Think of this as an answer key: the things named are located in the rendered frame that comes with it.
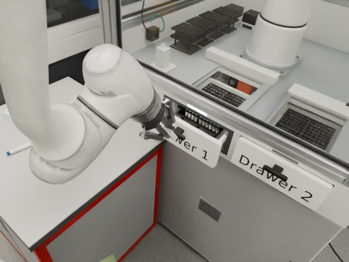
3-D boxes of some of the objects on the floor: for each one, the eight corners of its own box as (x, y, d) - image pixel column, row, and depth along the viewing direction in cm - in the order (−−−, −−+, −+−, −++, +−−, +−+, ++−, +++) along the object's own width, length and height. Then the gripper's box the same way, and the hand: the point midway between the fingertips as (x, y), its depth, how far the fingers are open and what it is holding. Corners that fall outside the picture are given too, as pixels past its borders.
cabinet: (264, 313, 134) (348, 232, 80) (116, 194, 176) (105, 88, 122) (321, 190, 192) (391, 95, 139) (199, 123, 235) (217, 30, 181)
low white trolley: (74, 324, 124) (28, 247, 73) (1, 238, 150) (-71, 136, 99) (158, 231, 160) (167, 136, 109) (88, 174, 185) (68, 76, 134)
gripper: (141, 136, 65) (171, 159, 86) (172, 91, 66) (193, 125, 88) (118, 121, 68) (152, 148, 89) (148, 79, 70) (175, 115, 91)
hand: (170, 133), depth 86 cm, fingers closed
